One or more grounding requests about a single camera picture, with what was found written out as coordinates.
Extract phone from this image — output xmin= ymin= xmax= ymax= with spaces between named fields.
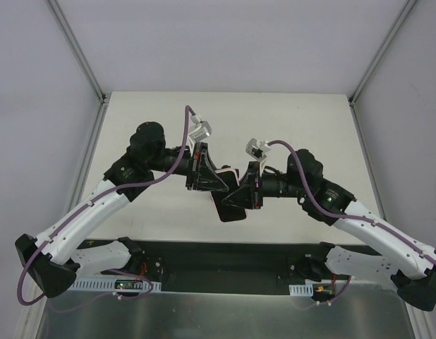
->
xmin=211 ymin=167 xmax=247 ymax=223

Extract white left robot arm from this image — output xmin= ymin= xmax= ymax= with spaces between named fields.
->
xmin=15 ymin=120 xmax=230 ymax=298

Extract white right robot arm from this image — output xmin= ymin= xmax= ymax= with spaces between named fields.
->
xmin=222 ymin=149 xmax=436 ymax=311

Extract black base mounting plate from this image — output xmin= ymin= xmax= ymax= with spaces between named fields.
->
xmin=80 ymin=239 xmax=356 ymax=294

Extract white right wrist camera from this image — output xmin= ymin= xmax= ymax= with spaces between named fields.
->
xmin=246 ymin=138 xmax=271 ymax=172

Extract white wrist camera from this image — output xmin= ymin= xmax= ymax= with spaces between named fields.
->
xmin=188 ymin=113 xmax=212 ymax=150
xmin=246 ymin=138 xmax=271 ymax=172

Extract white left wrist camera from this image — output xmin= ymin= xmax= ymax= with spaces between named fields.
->
xmin=188 ymin=113 xmax=212 ymax=150

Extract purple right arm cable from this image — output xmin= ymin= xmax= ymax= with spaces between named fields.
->
xmin=263 ymin=139 xmax=436 ymax=305

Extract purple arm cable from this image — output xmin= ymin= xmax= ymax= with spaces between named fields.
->
xmin=263 ymin=139 xmax=436 ymax=305
xmin=17 ymin=105 xmax=201 ymax=307

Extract white right cable duct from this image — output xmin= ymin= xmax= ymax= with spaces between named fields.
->
xmin=289 ymin=282 xmax=314 ymax=297

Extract white cable duct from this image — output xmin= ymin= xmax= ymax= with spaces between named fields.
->
xmin=69 ymin=278 xmax=162 ymax=293
xmin=289 ymin=282 xmax=314 ymax=297

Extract white left cable duct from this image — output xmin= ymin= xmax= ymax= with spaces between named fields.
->
xmin=69 ymin=278 xmax=162 ymax=293

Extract aluminium frame post right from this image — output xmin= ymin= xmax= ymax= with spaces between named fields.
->
xmin=349 ymin=0 xmax=420 ymax=107

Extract aluminium frame post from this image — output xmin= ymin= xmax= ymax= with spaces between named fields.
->
xmin=44 ymin=0 xmax=107 ymax=103
xmin=349 ymin=0 xmax=420 ymax=107

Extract aluminium frame post left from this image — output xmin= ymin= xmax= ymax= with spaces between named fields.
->
xmin=44 ymin=0 xmax=107 ymax=103

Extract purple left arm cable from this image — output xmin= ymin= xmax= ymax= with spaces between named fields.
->
xmin=17 ymin=105 xmax=201 ymax=307

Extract aluminium table rail right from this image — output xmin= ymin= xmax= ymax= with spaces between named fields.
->
xmin=348 ymin=105 xmax=430 ymax=339

